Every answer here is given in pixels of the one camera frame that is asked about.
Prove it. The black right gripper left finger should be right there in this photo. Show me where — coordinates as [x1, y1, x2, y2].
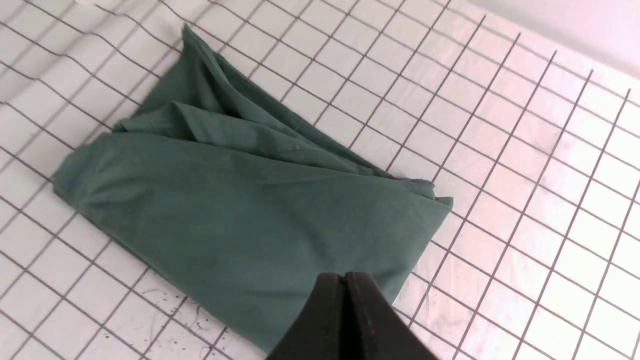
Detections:
[267, 273, 345, 360]

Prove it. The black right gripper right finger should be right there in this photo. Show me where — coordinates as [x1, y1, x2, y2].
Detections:
[343, 272, 438, 360]

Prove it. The green long-sleeve top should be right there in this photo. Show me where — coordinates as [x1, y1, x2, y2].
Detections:
[51, 26, 454, 353]

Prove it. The white grid-pattern tablecloth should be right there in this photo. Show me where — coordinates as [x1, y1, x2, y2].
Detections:
[0, 0, 639, 360]

